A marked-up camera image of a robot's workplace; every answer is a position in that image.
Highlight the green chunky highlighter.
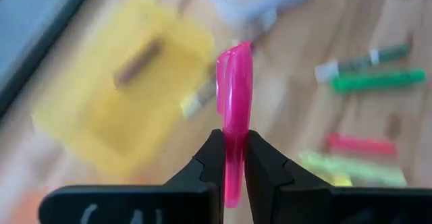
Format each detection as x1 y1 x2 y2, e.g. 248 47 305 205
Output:
329 67 427 94

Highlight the maroon dry-erase marker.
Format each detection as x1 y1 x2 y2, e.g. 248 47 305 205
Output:
179 77 219 120

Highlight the yellow labelled highlighter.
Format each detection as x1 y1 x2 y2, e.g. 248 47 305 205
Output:
317 171 354 188

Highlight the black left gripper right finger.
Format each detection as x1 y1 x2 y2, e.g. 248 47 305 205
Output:
243 130 432 224

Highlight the clear plastic bin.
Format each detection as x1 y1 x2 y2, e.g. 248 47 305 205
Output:
197 0 330 29

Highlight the purple thin marker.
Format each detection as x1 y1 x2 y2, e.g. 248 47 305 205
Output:
113 36 166 90

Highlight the orange translucent plastic bin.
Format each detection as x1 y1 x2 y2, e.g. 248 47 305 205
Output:
5 185 51 224

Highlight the pink translucent highlighter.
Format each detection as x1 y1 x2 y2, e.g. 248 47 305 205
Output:
215 40 254 209

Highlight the green dry-erase marker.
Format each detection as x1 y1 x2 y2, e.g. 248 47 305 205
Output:
313 44 412 83

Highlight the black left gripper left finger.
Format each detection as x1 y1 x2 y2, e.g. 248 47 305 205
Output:
38 128 227 224

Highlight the yellow translucent plastic bin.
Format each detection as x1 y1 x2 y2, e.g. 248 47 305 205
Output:
30 0 217 181

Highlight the light green highlighter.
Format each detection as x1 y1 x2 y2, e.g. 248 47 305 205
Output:
298 149 408 188

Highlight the pink opaque highlighter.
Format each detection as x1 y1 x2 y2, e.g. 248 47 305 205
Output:
324 132 400 157

